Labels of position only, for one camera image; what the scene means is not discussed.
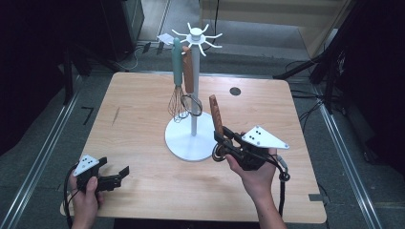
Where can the white paper sheet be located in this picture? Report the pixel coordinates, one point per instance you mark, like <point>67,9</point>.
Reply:
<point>165,38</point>

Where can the person's left hand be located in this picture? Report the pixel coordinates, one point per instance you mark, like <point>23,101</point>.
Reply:
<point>85,210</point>

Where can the white utensil rack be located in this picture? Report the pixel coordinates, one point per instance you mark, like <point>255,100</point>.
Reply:
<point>191,148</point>

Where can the black metal stand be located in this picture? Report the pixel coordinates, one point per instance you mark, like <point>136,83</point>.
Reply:
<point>299,68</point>
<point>68,79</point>

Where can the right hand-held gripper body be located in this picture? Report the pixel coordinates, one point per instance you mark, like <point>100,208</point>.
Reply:
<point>262,139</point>

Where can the metal floor rail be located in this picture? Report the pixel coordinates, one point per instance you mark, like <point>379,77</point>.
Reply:
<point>347,152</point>
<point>38,162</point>

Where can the light wooden cabinet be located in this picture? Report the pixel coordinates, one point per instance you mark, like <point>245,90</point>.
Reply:
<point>273,16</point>

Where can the black cabinet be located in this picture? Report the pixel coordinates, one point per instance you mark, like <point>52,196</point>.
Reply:
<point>122,28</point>

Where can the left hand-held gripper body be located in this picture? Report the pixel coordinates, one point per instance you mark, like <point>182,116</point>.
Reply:
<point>86,165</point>

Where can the person's right hand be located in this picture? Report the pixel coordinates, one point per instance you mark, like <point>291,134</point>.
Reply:
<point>258,183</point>

